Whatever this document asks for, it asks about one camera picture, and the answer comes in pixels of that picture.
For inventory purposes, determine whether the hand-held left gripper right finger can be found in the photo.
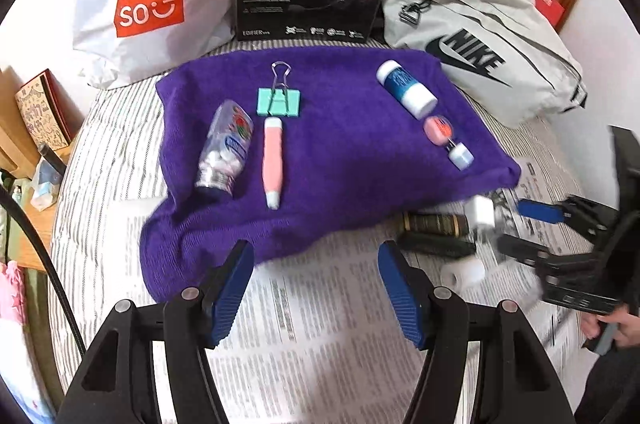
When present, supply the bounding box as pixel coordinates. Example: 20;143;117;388
377;241;576;424

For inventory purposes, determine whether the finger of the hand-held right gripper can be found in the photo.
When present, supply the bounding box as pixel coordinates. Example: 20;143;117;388
517;195;610;236
497;234;568;276

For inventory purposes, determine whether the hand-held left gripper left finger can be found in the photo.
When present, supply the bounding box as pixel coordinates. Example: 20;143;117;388
62;239;256;424

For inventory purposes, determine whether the white charger plug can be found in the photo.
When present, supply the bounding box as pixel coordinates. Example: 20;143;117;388
464;195;501;230

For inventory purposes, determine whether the small pink round jar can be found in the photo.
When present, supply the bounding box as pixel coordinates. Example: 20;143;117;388
422;113;475;170

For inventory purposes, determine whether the pink white pen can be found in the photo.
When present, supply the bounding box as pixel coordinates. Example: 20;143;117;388
262;116;285;210

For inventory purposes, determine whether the clear candy bottle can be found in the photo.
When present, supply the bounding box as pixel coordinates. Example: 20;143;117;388
193;99;254;195

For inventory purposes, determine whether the blue white bottle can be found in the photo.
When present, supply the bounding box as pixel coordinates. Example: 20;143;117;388
375;59;439;120

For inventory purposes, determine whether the green binder clip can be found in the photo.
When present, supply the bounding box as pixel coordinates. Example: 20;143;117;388
255;61;304;119

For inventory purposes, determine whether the person's right forearm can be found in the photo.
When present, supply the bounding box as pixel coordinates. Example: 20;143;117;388
574;343;640;424

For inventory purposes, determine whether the person's right hand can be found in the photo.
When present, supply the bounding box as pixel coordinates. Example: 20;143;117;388
581;305;640;353

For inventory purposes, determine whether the white tape roll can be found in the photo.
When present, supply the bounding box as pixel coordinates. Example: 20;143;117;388
439;256;487;291

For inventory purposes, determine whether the black gold tube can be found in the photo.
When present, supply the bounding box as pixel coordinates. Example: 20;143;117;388
402;212;474;234

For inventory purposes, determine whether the newspaper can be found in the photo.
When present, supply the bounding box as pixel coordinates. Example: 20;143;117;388
119;158;602;424

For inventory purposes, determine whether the purple towel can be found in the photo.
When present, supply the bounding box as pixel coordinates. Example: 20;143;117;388
139;46;524;305

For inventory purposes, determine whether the grey waist bag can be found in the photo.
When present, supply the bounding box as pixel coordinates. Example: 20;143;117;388
382;0;589;128

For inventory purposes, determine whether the tissue packet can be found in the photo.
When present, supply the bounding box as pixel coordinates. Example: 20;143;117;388
29;161;64;210

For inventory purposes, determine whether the pink striped blanket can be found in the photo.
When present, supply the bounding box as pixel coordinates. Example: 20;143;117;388
0;261;57;424

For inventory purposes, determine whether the small black stick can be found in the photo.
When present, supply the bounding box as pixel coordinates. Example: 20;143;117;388
37;141;69;178

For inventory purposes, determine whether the patterned notebook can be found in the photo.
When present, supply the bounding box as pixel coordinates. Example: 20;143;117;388
13;69;86;150

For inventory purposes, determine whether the wooden nightstand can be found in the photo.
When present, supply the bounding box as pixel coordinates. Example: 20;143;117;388
0;64;87;186

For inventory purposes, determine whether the black cable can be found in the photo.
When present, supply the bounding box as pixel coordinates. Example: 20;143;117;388
0;191;89;356

